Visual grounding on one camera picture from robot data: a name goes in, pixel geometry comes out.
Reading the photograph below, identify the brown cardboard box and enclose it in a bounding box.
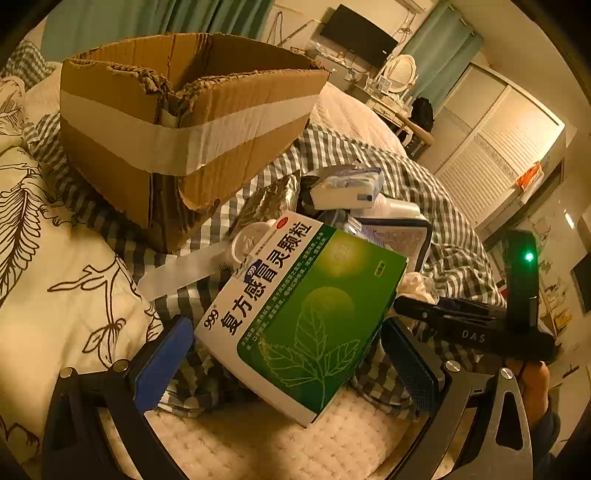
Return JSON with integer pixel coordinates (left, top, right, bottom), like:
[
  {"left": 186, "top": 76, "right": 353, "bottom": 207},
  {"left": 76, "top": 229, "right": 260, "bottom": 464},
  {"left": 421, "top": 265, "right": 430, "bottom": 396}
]
[{"left": 59, "top": 32, "right": 331, "bottom": 254}]

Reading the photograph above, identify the white quilted bedspread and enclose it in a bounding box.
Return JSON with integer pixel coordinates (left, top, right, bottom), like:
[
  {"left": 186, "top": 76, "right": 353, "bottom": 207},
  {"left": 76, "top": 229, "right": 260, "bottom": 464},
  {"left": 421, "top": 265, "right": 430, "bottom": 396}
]
[{"left": 23, "top": 80, "right": 439, "bottom": 480}]

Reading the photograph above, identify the narrow teal curtain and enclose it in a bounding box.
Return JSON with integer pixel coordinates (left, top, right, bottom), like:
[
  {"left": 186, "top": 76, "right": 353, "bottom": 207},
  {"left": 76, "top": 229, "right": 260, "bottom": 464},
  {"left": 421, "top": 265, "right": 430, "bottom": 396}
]
[{"left": 402, "top": 2, "right": 483, "bottom": 86}]

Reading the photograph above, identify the black television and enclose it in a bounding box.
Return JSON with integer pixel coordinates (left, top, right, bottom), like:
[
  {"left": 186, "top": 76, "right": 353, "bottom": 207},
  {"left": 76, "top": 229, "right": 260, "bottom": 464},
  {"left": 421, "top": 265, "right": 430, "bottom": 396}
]
[{"left": 320, "top": 4, "right": 399, "bottom": 68}]

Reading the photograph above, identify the white plastic bottle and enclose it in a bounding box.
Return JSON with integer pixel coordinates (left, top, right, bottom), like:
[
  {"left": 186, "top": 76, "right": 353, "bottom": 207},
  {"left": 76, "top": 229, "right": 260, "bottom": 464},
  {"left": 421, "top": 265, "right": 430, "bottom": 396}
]
[{"left": 351, "top": 196, "right": 423, "bottom": 222}]

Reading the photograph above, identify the person's right forearm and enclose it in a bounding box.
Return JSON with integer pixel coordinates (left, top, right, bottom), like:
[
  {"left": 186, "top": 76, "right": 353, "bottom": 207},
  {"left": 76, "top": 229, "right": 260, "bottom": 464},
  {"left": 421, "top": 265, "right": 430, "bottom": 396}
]
[{"left": 519, "top": 362, "right": 561, "bottom": 472}]

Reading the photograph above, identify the white dressing table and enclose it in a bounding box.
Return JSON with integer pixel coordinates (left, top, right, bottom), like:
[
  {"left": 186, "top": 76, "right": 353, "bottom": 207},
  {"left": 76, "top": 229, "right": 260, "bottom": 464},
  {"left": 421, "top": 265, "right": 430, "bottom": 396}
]
[{"left": 367, "top": 92, "right": 414, "bottom": 123}]

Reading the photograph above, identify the orange bag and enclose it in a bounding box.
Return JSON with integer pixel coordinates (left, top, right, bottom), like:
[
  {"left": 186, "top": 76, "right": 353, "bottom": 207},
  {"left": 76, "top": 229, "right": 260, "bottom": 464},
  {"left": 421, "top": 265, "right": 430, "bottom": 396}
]
[{"left": 516, "top": 162, "right": 544, "bottom": 191}]

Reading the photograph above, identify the silver foil pack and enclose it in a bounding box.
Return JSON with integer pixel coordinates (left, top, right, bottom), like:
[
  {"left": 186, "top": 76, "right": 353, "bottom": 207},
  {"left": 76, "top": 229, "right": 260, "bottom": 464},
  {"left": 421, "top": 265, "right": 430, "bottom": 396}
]
[{"left": 233, "top": 173, "right": 302, "bottom": 232}]

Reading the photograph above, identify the white louvred wardrobe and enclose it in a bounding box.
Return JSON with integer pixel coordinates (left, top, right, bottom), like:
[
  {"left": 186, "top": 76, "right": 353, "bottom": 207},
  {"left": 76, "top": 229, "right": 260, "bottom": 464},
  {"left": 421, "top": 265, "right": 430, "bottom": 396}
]
[{"left": 434, "top": 62, "right": 566, "bottom": 232}]

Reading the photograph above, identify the white tissue pack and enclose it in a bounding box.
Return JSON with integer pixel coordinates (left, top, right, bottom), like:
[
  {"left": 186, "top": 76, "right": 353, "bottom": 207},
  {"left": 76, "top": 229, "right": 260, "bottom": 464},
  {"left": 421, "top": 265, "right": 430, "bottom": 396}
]
[{"left": 308, "top": 167, "right": 385, "bottom": 210}]

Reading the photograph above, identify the wooden chair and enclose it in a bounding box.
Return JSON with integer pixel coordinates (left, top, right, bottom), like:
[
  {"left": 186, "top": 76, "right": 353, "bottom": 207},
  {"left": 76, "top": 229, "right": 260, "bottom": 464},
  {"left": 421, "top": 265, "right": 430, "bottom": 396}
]
[{"left": 394, "top": 113, "right": 435, "bottom": 158}]

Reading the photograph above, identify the dark-rimmed white case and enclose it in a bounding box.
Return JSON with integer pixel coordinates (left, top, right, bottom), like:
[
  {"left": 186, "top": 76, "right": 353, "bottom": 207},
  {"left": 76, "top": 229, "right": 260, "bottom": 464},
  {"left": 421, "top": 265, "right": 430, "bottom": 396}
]
[{"left": 348, "top": 217, "right": 434, "bottom": 273}]

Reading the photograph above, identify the white round-lid bottle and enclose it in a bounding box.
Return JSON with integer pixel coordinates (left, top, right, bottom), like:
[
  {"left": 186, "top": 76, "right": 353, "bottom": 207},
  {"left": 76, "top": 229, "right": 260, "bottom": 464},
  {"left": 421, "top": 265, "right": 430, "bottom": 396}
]
[{"left": 228, "top": 220, "right": 282, "bottom": 264}]

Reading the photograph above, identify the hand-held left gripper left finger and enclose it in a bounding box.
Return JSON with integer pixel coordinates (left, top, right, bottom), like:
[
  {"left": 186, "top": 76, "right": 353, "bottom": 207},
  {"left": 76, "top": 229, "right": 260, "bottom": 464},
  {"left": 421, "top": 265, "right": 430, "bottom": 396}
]
[{"left": 41, "top": 315, "right": 195, "bottom": 480}]

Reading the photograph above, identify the wide teal curtain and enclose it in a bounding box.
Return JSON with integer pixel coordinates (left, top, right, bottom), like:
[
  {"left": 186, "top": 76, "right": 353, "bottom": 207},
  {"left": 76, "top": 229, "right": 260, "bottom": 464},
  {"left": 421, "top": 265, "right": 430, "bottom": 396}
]
[{"left": 41, "top": 0, "right": 278, "bottom": 61}]

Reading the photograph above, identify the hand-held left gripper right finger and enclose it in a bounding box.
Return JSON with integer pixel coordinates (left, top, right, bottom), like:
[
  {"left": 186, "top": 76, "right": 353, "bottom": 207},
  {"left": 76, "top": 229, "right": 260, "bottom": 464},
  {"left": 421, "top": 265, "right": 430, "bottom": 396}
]
[{"left": 382, "top": 318, "right": 533, "bottom": 480}]

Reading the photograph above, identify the floral patterned quilt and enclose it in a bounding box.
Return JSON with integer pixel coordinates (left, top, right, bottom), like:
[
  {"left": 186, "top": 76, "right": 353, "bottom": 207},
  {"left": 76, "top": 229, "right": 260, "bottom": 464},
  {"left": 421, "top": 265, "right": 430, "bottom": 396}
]
[{"left": 0, "top": 76, "right": 164, "bottom": 462}]

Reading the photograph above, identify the green medicine box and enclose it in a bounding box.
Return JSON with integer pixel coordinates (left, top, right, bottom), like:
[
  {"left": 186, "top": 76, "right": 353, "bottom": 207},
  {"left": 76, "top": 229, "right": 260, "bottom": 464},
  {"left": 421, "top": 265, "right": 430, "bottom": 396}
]
[{"left": 194, "top": 210, "right": 409, "bottom": 428}]

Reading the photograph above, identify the grey checkered blanket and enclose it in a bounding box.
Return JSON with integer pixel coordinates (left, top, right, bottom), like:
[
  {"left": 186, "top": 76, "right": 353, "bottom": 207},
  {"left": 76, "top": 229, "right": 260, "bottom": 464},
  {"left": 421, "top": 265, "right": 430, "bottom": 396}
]
[{"left": 9, "top": 41, "right": 509, "bottom": 421}]

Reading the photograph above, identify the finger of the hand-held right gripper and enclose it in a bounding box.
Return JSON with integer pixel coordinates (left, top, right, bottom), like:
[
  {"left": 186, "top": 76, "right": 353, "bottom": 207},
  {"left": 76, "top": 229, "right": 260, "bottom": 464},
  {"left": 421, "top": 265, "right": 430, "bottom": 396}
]
[
  {"left": 435, "top": 298, "right": 507, "bottom": 321},
  {"left": 394, "top": 294, "right": 463, "bottom": 332}
]

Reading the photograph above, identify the oval vanity mirror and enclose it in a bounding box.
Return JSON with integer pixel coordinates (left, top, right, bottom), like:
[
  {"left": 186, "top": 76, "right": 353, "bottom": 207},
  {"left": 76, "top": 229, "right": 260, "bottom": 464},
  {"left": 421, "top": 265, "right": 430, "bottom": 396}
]
[{"left": 379, "top": 54, "right": 416, "bottom": 95}]

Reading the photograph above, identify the crumpled white tissue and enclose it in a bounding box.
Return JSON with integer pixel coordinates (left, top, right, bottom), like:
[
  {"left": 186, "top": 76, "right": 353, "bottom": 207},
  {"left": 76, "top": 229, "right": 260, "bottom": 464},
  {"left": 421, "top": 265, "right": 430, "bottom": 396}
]
[{"left": 399, "top": 272, "right": 439, "bottom": 305}]

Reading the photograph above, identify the black backpack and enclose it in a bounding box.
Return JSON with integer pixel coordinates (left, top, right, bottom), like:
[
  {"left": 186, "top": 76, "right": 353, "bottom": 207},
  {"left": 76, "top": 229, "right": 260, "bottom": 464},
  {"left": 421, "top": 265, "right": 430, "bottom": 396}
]
[{"left": 410, "top": 97, "right": 435, "bottom": 132}]

